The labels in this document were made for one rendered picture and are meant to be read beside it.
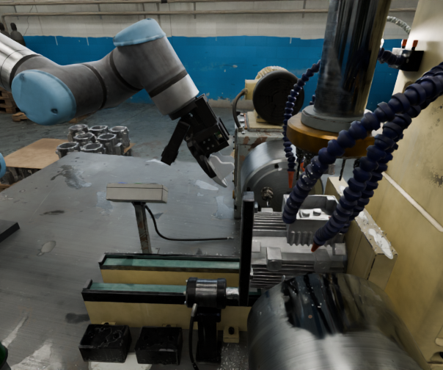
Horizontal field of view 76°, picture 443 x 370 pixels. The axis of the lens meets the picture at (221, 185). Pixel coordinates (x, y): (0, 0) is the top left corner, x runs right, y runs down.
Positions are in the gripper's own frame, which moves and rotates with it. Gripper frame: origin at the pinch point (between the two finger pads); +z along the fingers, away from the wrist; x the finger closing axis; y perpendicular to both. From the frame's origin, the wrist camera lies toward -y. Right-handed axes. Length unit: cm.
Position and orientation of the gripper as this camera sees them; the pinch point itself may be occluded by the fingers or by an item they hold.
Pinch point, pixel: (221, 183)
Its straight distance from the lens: 68.4
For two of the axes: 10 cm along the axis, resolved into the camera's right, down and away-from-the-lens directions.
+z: 5.0, 7.7, 3.9
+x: 0.4, -4.8, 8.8
